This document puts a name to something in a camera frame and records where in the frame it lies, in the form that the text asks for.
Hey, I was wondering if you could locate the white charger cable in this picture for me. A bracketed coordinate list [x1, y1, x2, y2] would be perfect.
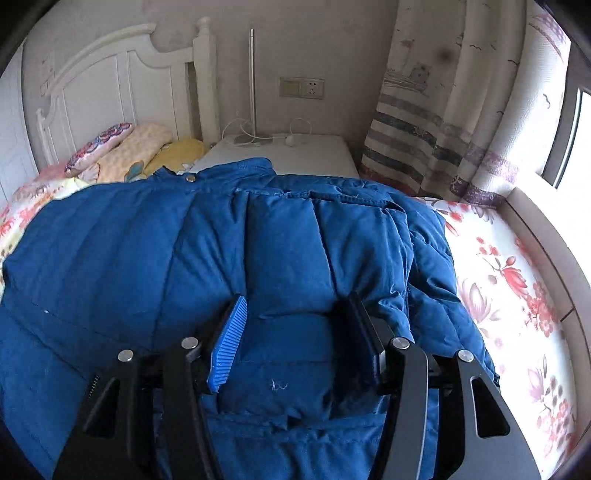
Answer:
[283, 117, 315, 147]

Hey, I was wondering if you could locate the blue puffer jacket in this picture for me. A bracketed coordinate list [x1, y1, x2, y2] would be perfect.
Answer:
[0, 158, 500, 480]

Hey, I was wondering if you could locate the silver pole lamp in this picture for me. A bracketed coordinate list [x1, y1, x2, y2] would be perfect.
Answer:
[233, 28, 273, 145]

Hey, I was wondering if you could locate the window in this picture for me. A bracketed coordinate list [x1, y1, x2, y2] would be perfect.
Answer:
[540, 41, 591, 190]

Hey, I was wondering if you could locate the wall socket panel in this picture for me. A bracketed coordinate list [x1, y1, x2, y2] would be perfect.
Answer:
[279, 78, 325, 99]

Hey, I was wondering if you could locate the white wooden headboard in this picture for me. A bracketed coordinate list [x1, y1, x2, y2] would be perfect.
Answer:
[36, 17, 219, 167]

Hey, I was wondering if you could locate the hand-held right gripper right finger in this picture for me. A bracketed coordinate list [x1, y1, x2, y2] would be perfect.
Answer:
[346, 292, 542, 480]

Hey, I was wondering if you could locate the yellow pillow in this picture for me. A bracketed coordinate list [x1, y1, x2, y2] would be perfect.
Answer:
[147, 138, 206, 176]

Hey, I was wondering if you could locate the white lamp cable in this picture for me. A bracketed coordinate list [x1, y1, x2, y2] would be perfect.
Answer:
[221, 110, 259, 145]

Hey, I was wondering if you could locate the striped printed curtain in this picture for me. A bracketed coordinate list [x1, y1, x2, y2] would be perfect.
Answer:
[360, 0, 573, 206]

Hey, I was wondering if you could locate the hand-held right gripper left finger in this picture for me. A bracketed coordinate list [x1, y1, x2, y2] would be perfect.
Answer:
[52, 294, 247, 480]

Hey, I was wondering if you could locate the peach textured pillow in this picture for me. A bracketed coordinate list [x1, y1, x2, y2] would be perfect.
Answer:
[95, 124, 174, 183]

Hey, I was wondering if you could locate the white nightstand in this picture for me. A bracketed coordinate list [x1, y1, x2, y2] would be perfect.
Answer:
[194, 134, 361, 181]

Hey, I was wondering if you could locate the floral bedsheet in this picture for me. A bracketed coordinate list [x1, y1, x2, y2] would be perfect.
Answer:
[0, 164, 578, 480]

